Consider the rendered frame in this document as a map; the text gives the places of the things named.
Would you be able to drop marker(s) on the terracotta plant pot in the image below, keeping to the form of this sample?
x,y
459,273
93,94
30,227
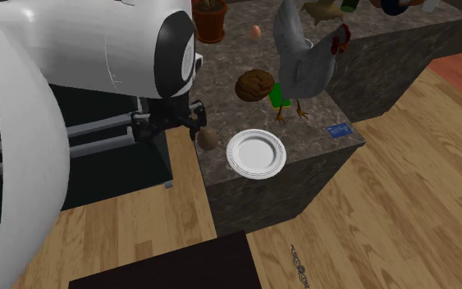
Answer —
x,y
210,22

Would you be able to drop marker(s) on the green bottle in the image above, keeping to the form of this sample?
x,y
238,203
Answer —
x,y
349,5

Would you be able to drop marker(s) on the blue card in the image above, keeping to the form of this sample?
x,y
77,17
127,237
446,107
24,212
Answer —
x,y
339,130

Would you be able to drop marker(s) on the white box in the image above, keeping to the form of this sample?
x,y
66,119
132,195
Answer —
x,y
430,5

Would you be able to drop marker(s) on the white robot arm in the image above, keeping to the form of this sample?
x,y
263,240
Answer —
x,y
74,48

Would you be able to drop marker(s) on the tan duck figure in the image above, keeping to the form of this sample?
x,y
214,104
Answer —
x,y
322,11

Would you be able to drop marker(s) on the grey chicken figure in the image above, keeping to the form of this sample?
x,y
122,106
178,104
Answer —
x,y
302,64

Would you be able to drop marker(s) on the brown round cookie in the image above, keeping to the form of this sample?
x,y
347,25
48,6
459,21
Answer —
x,y
254,85

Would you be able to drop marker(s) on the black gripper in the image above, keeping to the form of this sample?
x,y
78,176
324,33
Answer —
x,y
162,114

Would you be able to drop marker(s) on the white plate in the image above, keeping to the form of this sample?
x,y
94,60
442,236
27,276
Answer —
x,y
256,153

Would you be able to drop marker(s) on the brown egg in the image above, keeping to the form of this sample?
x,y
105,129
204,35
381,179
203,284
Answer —
x,y
208,139

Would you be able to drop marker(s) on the pale orange egg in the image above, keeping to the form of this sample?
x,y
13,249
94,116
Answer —
x,y
255,32

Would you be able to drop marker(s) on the dark brown furniture top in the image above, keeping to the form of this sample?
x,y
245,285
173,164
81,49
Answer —
x,y
174,264

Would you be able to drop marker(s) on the dark blue round container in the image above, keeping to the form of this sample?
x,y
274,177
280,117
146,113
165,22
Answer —
x,y
394,6

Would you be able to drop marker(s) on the dark robot stand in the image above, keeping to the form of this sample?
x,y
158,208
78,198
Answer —
x,y
106,168

